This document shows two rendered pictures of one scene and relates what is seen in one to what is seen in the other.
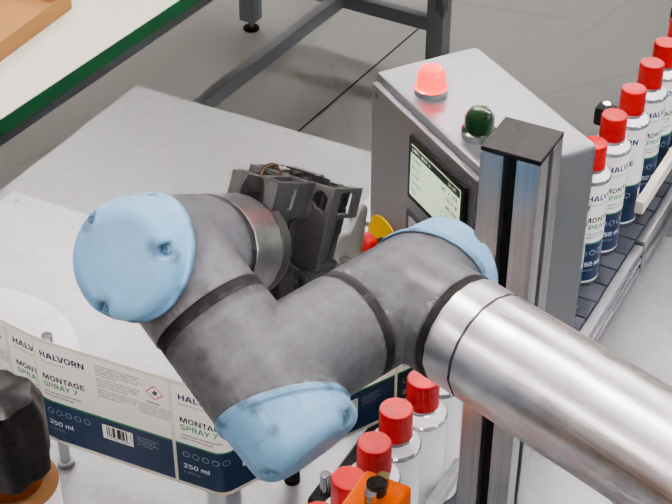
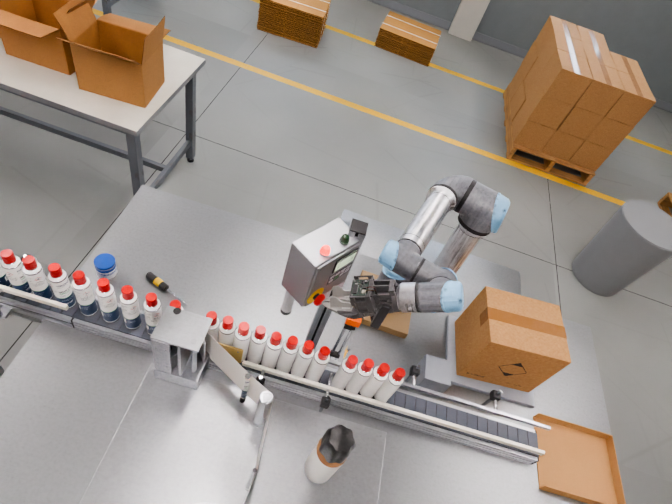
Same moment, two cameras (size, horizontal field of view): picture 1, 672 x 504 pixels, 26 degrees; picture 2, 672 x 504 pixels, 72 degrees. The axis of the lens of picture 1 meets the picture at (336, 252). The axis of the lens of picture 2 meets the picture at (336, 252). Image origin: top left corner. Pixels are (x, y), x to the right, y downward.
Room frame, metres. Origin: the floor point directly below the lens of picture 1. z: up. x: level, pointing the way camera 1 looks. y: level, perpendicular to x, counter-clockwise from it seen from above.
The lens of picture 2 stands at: (1.36, 0.58, 2.36)
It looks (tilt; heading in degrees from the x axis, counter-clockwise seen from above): 49 degrees down; 237
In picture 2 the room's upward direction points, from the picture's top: 21 degrees clockwise
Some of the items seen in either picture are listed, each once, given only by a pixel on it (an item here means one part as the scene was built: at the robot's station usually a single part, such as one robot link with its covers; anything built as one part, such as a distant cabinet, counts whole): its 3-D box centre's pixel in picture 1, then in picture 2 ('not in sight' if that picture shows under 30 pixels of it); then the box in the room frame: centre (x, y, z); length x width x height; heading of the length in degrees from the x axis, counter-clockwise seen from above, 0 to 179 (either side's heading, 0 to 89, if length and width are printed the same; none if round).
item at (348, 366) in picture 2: not in sight; (345, 373); (0.82, 0.06, 0.98); 0.05 x 0.05 x 0.20
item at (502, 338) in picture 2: not in sight; (507, 340); (0.15, 0.05, 0.99); 0.30 x 0.24 x 0.27; 155
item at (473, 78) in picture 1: (471, 210); (321, 263); (0.95, -0.11, 1.38); 0.17 x 0.10 x 0.19; 27
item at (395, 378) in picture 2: not in sight; (390, 385); (0.68, 0.13, 0.98); 0.05 x 0.05 x 0.20
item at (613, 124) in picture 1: (605, 181); (84, 293); (1.59, -0.35, 0.98); 0.05 x 0.05 x 0.20
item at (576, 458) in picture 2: not in sight; (577, 460); (0.02, 0.49, 0.85); 0.30 x 0.26 x 0.04; 152
